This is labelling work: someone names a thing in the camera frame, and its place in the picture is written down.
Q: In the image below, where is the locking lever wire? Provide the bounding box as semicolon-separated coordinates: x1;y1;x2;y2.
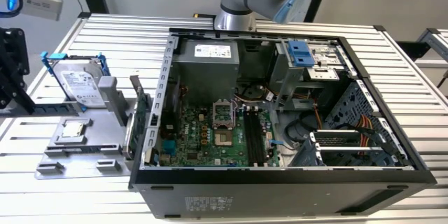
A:
231;104;243;124

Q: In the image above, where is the CPU socket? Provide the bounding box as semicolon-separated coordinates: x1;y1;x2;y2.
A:
213;129;235;148

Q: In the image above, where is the grey metal disk bay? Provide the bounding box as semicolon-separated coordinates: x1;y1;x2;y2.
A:
288;129;403;167

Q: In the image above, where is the black grey PC case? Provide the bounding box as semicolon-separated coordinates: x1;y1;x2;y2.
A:
128;26;439;220

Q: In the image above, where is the blue plastic drive latch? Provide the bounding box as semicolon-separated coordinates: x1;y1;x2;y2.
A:
287;39;313;68

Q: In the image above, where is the grey parts rack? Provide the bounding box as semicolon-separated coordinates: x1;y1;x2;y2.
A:
33;76;155;180

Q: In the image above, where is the black cable loop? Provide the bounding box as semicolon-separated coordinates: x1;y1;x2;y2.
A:
284;113;317;147

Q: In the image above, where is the black RAM slot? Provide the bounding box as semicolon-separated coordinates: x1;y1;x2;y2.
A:
247;106;260;167
243;106;256;167
251;106;265;167

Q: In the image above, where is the small slatted metal table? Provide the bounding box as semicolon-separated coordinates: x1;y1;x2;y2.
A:
415;27;448;88

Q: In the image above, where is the hard disk in blue carrier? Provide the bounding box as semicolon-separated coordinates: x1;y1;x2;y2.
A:
39;50;112;109

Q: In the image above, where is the silver CPU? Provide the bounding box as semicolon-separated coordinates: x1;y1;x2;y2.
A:
60;123;85;138

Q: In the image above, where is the thin orange wire harness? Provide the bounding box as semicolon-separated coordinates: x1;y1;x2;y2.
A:
312;102;324;131

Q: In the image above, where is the red yellow wire bundle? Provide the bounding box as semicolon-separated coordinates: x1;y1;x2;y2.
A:
355;115;377;149

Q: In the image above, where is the green motherboard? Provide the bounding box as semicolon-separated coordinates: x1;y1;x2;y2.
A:
159;103;284;168

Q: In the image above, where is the black table connector bracket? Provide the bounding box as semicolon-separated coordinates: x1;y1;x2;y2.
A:
395;40;432;59

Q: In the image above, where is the green graphics card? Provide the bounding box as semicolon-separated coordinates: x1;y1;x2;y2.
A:
121;75;155;161

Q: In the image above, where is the black cooler fan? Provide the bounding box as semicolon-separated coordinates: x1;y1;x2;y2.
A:
241;83;271;102

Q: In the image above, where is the grey power supply unit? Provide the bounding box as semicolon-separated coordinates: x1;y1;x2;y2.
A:
173;39;241;104

